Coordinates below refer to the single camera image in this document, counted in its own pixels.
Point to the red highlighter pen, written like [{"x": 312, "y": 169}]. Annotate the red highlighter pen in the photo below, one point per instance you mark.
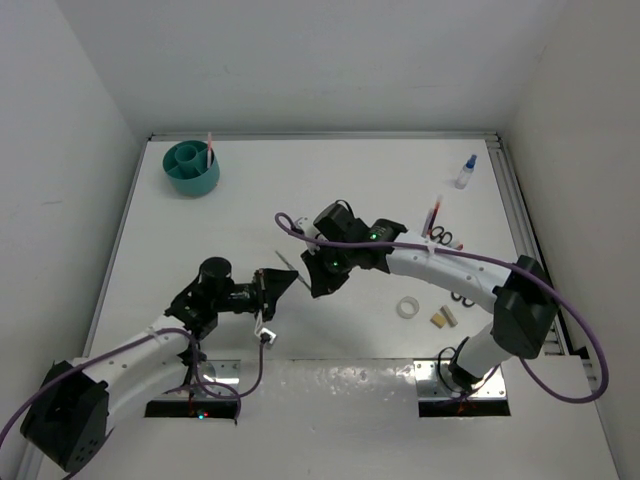
[{"x": 209, "y": 151}]

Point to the large black handled scissors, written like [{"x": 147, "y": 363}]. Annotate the large black handled scissors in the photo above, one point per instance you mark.
[{"x": 463, "y": 301}]

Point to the white eraser block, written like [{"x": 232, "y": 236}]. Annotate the white eraser block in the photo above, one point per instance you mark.
[{"x": 449, "y": 316}]

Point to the small black handled scissors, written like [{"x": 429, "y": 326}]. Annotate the small black handled scissors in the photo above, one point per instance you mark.
[{"x": 441, "y": 236}]

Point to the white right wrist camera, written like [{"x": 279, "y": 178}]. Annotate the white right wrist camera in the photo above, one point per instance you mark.
[{"x": 305, "y": 226}]

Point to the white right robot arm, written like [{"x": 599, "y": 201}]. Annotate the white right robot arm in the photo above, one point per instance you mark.
[{"x": 522, "y": 310}]

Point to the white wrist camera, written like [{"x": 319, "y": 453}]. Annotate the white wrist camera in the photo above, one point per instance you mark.
[
  {"x": 305, "y": 226},
  {"x": 265, "y": 336}
]

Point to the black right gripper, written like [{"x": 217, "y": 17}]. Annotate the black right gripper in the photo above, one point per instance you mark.
[{"x": 322, "y": 282}]

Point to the teal round organizer container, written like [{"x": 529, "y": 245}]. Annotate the teal round organizer container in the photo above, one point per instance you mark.
[{"x": 185, "y": 166}]

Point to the clear tape roll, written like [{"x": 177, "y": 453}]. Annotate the clear tape roll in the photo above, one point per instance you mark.
[{"x": 407, "y": 307}]

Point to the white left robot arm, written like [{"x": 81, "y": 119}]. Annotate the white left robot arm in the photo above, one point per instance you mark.
[{"x": 81, "y": 400}]

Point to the small blue cap bottle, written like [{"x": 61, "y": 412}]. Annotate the small blue cap bottle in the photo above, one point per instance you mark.
[{"x": 466, "y": 172}]

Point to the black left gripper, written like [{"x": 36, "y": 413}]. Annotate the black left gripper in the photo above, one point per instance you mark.
[{"x": 269, "y": 285}]

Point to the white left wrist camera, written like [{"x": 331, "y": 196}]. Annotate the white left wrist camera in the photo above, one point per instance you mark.
[{"x": 265, "y": 336}]

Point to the yellow eraser block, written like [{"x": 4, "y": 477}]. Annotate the yellow eraser block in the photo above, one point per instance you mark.
[{"x": 438, "y": 320}]

